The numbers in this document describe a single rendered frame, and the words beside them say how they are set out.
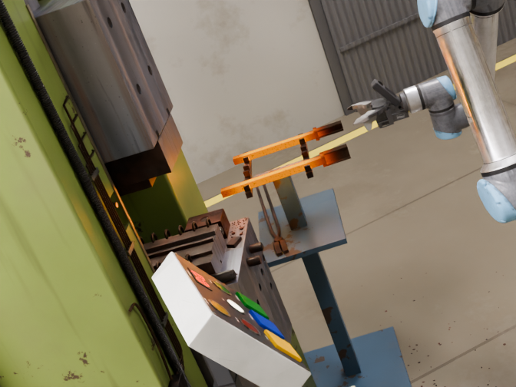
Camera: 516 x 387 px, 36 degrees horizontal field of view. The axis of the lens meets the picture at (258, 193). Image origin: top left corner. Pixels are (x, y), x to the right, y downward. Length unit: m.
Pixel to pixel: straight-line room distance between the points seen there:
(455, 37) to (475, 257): 1.49
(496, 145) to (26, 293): 1.37
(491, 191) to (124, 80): 1.11
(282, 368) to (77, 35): 0.92
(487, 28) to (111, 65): 1.20
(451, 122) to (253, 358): 1.45
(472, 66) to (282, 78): 3.10
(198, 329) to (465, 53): 1.23
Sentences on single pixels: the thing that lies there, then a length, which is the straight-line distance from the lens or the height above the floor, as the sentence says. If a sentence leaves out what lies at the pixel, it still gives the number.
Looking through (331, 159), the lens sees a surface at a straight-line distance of 2.57.
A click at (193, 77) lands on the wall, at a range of 5.18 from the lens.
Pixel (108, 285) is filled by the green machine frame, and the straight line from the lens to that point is 1.91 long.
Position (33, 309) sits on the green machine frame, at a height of 1.15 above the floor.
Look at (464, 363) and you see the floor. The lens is 3.09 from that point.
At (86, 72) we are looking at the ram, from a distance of 1.97.
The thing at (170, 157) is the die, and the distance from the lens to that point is 2.11.
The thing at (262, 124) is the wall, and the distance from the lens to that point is 5.39.
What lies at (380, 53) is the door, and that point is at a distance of 5.57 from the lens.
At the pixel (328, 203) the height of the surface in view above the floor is 0.71.
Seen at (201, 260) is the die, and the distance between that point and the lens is 2.23.
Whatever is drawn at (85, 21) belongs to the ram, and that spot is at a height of 1.72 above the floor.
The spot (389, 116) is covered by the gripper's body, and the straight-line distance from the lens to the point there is 2.78.
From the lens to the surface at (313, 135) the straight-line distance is 2.78.
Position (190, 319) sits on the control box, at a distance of 1.60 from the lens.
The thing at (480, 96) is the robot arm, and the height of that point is 1.09.
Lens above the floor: 1.99
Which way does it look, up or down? 24 degrees down
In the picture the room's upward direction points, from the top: 21 degrees counter-clockwise
